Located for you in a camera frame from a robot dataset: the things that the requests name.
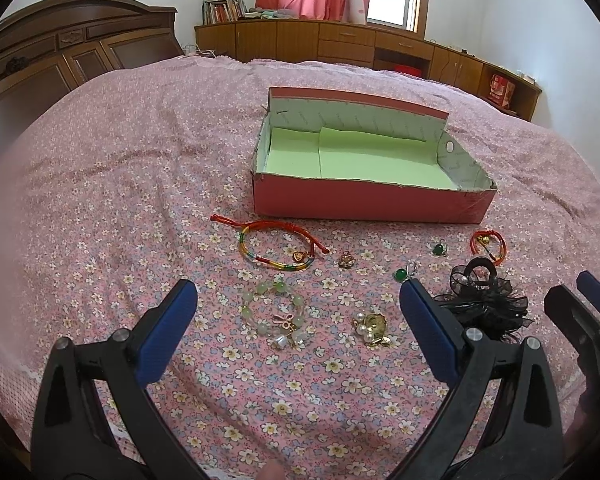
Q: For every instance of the red gift box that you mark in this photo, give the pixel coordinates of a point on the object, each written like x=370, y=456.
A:
x=501, y=90

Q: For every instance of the red item in cabinet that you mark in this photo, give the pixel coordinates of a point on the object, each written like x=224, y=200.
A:
x=408, y=70

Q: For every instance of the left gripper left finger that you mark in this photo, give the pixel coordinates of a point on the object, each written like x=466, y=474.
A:
x=71, y=437

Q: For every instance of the row of books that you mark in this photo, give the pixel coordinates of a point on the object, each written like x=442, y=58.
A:
x=223, y=11

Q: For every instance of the green stone pendant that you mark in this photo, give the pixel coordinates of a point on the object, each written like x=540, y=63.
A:
x=406, y=272

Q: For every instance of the pearl gold brooch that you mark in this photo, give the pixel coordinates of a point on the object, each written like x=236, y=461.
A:
x=371, y=327

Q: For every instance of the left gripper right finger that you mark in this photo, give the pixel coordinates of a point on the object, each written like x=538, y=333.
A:
x=522, y=438

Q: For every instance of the green felt box liner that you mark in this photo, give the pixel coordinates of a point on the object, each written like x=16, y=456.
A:
x=332, y=154

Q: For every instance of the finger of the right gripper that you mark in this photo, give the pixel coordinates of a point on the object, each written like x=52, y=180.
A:
x=582, y=329
x=589, y=286

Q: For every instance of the red cardboard box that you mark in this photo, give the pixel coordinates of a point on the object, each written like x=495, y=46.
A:
x=310, y=109

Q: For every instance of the pink floral bedspread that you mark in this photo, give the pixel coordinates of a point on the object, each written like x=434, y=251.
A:
x=107, y=200

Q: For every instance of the small gold pendant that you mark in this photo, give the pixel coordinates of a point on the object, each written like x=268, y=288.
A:
x=346, y=260

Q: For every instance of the long wooden cabinet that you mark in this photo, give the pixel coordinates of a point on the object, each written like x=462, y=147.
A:
x=375, y=47

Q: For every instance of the black feather hair accessory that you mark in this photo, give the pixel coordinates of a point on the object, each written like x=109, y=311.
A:
x=478, y=297

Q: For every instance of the dark wooden headboard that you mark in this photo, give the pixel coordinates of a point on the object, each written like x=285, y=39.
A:
x=51, y=47

